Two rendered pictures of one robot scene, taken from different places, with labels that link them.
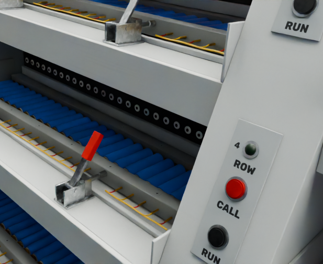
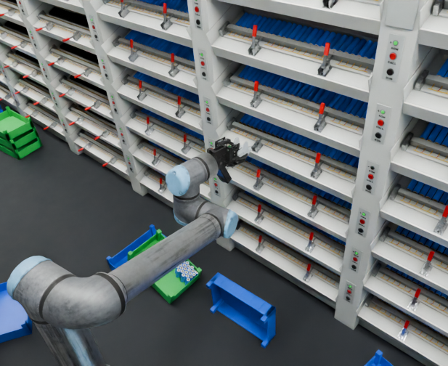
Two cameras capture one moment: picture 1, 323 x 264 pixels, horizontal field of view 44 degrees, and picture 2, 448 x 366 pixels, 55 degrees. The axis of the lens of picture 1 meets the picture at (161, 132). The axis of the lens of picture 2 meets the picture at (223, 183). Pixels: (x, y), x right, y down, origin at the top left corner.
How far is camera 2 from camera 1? 1.13 m
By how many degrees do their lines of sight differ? 33
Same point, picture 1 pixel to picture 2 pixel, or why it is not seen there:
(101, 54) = (314, 135)
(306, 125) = (385, 163)
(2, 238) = (282, 182)
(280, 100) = (377, 156)
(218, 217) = (367, 182)
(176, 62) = (343, 139)
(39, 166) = (295, 162)
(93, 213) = (325, 178)
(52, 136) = (294, 148)
